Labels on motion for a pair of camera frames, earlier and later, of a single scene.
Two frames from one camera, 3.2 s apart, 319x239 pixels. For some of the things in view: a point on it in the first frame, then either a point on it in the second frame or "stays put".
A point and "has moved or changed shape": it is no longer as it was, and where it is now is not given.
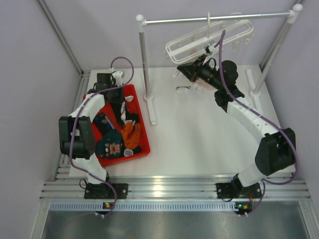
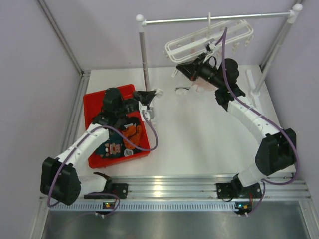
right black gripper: (191, 70) stays put
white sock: (123, 114) has moved or changed shape
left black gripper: (120, 98) to (144, 97)
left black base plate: (104, 190) stays put
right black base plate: (238, 190) stays put
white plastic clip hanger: (193, 47) stays put
